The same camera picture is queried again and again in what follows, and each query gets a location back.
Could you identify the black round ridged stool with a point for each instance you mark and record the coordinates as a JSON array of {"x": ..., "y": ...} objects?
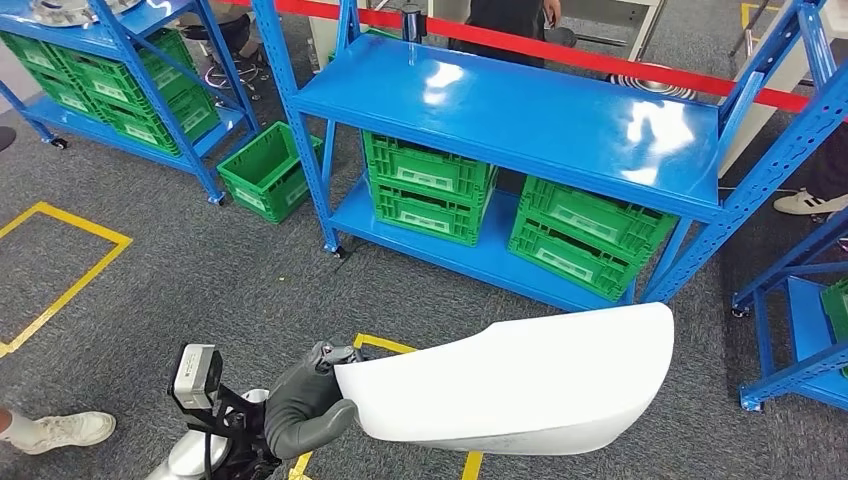
[
  {"x": 228, "y": 73},
  {"x": 652, "y": 86}
]

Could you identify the white table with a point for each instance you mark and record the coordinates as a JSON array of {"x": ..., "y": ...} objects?
[
  {"x": 318, "y": 40},
  {"x": 755, "y": 126},
  {"x": 646, "y": 26}
]

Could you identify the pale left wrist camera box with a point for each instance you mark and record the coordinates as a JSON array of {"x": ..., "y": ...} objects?
[{"x": 192, "y": 381}]

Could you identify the blue metal shelf rack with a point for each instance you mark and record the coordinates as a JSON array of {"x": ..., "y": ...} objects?
[
  {"x": 805, "y": 318},
  {"x": 503, "y": 112},
  {"x": 152, "y": 16}
]

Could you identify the yellow floor tape square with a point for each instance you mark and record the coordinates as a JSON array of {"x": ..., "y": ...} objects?
[
  {"x": 384, "y": 343},
  {"x": 86, "y": 228}
]

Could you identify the chrome barrier post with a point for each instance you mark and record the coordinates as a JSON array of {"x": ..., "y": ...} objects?
[{"x": 412, "y": 23}]

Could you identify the grey metal frame legs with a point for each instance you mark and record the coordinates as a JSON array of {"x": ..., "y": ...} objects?
[{"x": 748, "y": 30}]

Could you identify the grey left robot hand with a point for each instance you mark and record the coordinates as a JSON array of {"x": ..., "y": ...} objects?
[{"x": 298, "y": 411}]

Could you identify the red barrier belt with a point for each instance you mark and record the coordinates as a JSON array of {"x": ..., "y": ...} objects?
[{"x": 583, "y": 60}]

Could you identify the silver metal part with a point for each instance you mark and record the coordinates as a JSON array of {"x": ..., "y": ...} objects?
[{"x": 66, "y": 12}]

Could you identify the white curved plastic part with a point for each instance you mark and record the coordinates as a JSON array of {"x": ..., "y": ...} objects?
[{"x": 517, "y": 384}]

